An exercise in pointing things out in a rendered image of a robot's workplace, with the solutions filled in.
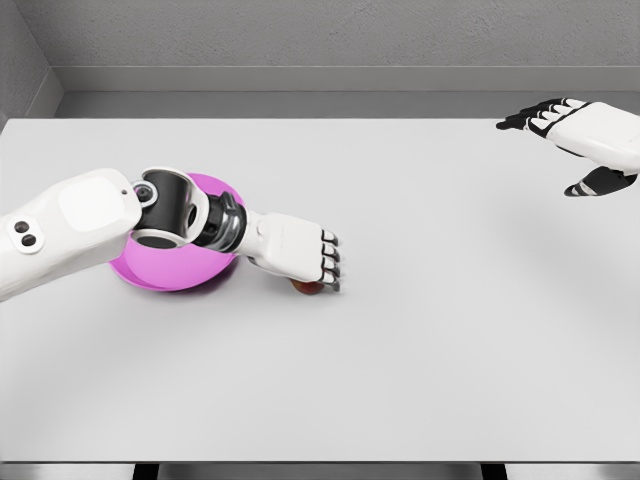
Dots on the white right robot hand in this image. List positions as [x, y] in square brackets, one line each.
[595, 132]

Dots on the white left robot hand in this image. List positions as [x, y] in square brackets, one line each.
[295, 245]

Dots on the red apple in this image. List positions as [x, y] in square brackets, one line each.
[306, 287]

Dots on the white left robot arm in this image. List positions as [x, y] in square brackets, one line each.
[75, 210]

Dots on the pink round plate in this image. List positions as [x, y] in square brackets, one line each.
[165, 270]

